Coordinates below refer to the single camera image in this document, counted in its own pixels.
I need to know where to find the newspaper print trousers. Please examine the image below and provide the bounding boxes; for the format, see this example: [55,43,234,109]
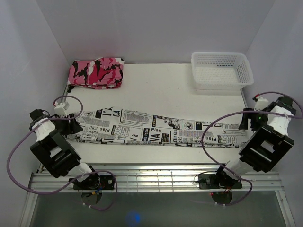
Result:
[67,107,248,148]

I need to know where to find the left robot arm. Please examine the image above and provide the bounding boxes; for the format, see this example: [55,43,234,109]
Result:
[30,109,100,189]

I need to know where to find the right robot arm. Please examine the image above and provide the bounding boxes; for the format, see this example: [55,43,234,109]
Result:
[213,95,296,188]

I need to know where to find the pink camouflage folded trousers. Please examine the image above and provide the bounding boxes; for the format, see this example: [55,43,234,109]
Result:
[67,57,125,89]

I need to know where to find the white plastic basket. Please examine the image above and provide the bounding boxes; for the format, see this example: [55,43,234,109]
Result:
[191,52,254,90]

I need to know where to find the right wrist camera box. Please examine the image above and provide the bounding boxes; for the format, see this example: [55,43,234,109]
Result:
[253,96,268,111]

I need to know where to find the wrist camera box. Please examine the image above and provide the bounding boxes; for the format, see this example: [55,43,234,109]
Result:
[253,96,268,111]
[54,102,70,117]

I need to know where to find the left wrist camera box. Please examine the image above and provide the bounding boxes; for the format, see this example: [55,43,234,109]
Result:
[54,102,70,117]

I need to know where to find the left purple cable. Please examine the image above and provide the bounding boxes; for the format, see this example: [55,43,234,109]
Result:
[6,95,118,211]

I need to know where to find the purple cable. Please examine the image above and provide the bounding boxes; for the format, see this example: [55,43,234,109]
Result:
[202,91,303,206]
[6,95,118,211]

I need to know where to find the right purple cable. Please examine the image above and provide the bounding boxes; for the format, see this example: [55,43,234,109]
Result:
[202,91,303,206]

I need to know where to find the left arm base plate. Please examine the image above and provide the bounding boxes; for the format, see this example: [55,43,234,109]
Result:
[72,174,115,191]

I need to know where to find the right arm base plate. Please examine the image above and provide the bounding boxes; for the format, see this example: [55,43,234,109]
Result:
[198,174,242,189]

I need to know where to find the aluminium frame rail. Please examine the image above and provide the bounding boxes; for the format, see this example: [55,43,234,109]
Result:
[27,163,285,193]

